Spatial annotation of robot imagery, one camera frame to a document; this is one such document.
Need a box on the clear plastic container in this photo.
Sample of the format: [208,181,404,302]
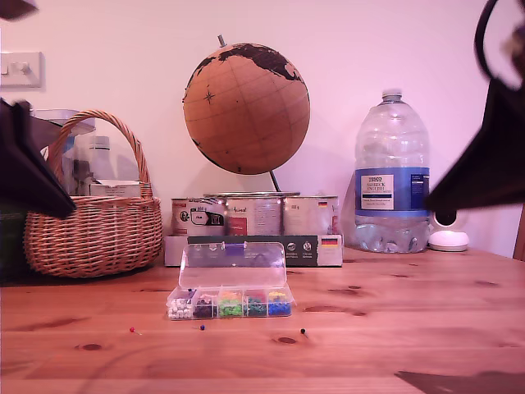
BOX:
[61,116,98,197]

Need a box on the white plastic bottle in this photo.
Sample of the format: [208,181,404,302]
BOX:
[87,135,114,186]

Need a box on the white carton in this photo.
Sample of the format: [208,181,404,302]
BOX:
[89,179,143,198]

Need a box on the silver green pet food bag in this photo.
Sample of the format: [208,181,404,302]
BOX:
[0,108,79,285]

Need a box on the large clear water bottle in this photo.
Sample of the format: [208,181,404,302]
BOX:
[352,87,432,254]

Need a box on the cardboard tray with German flag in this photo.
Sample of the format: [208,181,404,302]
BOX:
[164,234,345,269]

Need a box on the cork globe on metal stand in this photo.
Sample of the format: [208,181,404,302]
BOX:
[182,34,312,199]

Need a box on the clear plastic pin organizer box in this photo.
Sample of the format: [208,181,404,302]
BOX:
[166,241,297,323]

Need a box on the small white round camera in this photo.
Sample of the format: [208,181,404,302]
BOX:
[427,207,470,253]

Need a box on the wicker basket with handle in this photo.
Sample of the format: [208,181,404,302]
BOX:
[22,108,165,280]

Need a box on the white wall light switch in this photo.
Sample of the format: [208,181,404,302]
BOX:
[0,51,44,89]

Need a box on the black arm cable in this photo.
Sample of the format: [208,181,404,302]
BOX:
[474,0,509,82]

